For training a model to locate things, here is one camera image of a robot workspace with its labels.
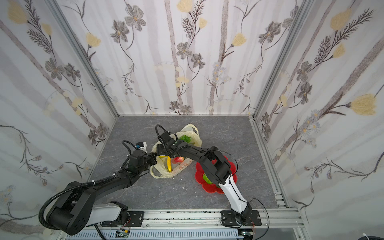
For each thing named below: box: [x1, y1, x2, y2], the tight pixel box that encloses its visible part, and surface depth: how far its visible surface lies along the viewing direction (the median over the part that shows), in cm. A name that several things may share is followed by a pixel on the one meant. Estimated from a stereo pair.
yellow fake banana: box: [159, 155, 172, 172], surface depth 92 cm
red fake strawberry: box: [171, 156, 185, 164], surface depth 95 cm
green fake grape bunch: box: [179, 134, 192, 143], surface depth 103 cm
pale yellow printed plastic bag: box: [170, 123, 202, 147], surface depth 97 cm
